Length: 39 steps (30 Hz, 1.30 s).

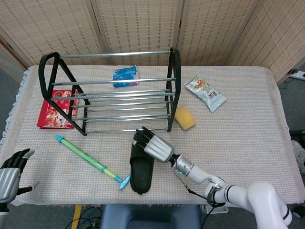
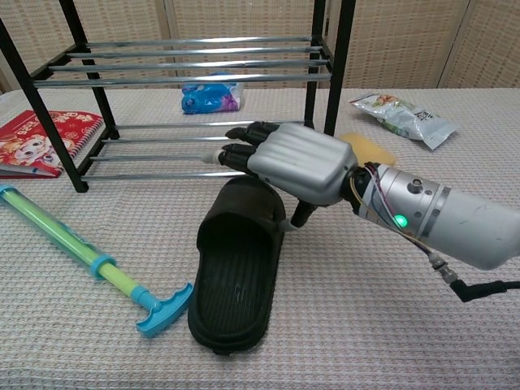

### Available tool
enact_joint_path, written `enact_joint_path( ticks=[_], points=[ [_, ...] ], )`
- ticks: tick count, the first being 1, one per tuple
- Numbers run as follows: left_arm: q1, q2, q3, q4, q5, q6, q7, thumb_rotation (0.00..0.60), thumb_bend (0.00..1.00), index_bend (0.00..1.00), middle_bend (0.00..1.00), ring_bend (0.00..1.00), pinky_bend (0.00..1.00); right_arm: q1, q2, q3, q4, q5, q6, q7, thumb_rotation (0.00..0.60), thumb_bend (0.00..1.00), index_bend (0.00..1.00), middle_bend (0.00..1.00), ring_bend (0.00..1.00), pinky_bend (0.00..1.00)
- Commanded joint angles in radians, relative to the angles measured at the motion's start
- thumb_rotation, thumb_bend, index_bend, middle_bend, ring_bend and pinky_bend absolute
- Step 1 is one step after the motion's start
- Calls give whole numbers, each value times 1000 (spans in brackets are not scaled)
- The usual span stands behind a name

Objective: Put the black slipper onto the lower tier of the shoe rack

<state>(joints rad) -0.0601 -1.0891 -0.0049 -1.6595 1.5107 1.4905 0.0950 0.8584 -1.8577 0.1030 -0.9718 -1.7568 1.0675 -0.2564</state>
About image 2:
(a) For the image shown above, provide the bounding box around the white green snack bag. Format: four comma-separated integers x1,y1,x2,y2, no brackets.
349,93,458,150

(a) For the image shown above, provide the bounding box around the yellow sponge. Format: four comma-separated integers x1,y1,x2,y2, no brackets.
336,132,397,167

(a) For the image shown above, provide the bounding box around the black connector cable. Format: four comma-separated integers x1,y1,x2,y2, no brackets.
430,251,520,304

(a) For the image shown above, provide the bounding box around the red spiral calendar booklet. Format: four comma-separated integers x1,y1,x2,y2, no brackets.
0,109,105,180

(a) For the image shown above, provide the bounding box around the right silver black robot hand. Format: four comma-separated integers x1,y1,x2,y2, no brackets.
201,120,358,232

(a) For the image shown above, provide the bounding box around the beige folding screen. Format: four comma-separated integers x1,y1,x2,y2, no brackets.
0,0,520,93

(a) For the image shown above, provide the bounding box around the blue tissue pack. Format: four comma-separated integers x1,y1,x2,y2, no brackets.
180,72,245,115

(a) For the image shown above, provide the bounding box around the green blue water pump toy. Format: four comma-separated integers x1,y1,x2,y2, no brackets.
0,184,194,338

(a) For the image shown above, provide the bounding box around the black metal shoe rack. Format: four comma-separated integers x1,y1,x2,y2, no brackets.
0,0,357,193

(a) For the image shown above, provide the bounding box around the black rubber slipper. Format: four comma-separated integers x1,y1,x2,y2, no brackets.
187,175,288,355

